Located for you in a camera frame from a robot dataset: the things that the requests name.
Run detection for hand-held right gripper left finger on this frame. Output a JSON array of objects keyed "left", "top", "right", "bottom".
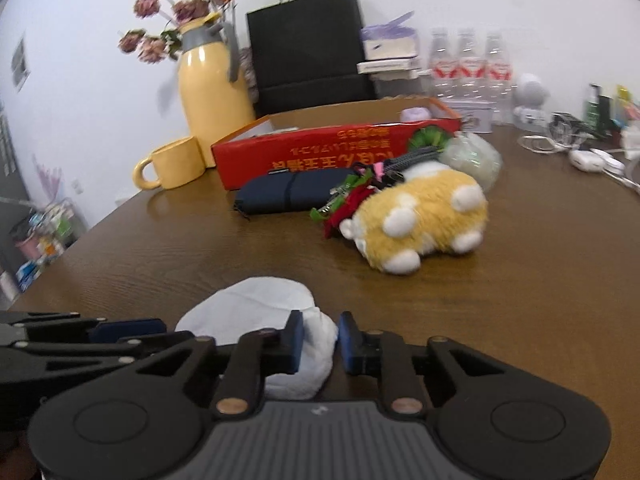
[{"left": 132, "top": 310, "right": 306, "bottom": 421}]

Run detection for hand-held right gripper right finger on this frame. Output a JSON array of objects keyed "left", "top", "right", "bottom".
[{"left": 338, "top": 311, "right": 506, "bottom": 418}]

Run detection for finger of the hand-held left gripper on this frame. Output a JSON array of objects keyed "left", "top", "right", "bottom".
[
  {"left": 0, "top": 311, "right": 167, "bottom": 346},
  {"left": 0, "top": 340, "right": 151, "bottom": 401}
]

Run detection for white cloth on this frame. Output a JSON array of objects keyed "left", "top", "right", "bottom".
[{"left": 175, "top": 276, "right": 339, "bottom": 401}]

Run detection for yellow plush toy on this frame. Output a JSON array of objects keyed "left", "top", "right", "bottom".
[{"left": 340, "top": 167, "right": 488, "bottom": 276}]

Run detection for red cardboard box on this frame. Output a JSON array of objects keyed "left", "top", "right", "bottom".
[{"left": 211, "top": 97, "right": 463, "bottom": 192}]

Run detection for translucent green bag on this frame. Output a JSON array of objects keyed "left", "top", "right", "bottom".
[{"left": 440, "top": 132, "right": 503, "bottom": 193}]

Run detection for shelf rack with items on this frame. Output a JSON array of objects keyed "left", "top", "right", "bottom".
[{"left": 10, "top": 197, "right": 87, "bottom": 293}]

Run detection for red rose decoration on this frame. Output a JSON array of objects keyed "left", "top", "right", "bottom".
[{"left": 310, "top": 185, "right": 383, "bottom": 241}]

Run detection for navy pouch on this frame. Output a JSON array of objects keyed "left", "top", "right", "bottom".
[{"left": 232, "top": 167, "right": 358, "bottom": 218}]

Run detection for yellow mug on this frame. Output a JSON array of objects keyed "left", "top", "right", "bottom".
[{"left": 132, "top": 136, "right": 207, "bottom": 191}]

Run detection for yellow thermos jug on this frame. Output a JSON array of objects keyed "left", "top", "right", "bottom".
[{"left": 177, "top": 12, "right": 256, "bottom": 168}]

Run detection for metal tin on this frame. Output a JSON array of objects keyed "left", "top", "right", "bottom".
[{"left": 446, "top": 100, "right": 494, "bottom": 133}]

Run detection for clear plastic box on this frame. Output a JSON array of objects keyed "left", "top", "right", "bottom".
[{"left": 372, "top": 72, "right": 432, "bottom": 98}]

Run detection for flat white box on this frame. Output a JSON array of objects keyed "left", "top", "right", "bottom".
[{"left": 356, "top": 57, "right": 422, "bottom": 76}]

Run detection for water bottle red label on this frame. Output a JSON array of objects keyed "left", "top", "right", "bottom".
[
  {"left": 429, "top": 27, "right": 458, "bottom": 98},
  {"left": 456, "top": 29, "right": 486, "bottom": 100},
  {"left": 482, "top": 32, "right": 513, "bottom": 101}
]

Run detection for black paper bag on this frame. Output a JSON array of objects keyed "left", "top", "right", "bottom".
[{"left": 246, "top": 0, "right": 377, "bottom": 118}]

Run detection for white oval device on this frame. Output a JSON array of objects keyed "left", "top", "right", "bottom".
[{"left": 569, "top": 150, "right": 605, "bottom": 172}]

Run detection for white robot toy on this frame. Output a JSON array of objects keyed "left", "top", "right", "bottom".
[{"left": 512, "top": 74, "right": 552, "bottom": 133}]

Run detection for purple tissue pack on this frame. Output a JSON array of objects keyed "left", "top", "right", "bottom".
[{"left": 360, "top": 10, "right": 418, "bottom": 43}]

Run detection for dried pink flowers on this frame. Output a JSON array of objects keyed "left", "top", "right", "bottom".
[{"left": 118, "top": 0, "right": 237, "bottom": 64}]

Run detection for green bottle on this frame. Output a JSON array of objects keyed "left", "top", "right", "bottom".
[{"left": 584, "top": 84, "right": 602, "bottom": 129}]

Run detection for yellow green packet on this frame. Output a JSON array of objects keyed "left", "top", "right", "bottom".
[{"left": 612, "top": 85, "right": 640, "bottom": 122}]

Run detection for braided grey strap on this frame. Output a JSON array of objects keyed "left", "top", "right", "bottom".
[{"left": 327, "top": 145, "right": 451, "bottom": 206}]

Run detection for white cable bundle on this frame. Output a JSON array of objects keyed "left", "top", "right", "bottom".
[{"left": 519, "top": 132, "right": 576, "bottom": 155}]

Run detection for dark wall poster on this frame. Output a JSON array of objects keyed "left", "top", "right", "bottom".
[{"left": 9, "top": 35, "right": 32, "bottom": 93}]

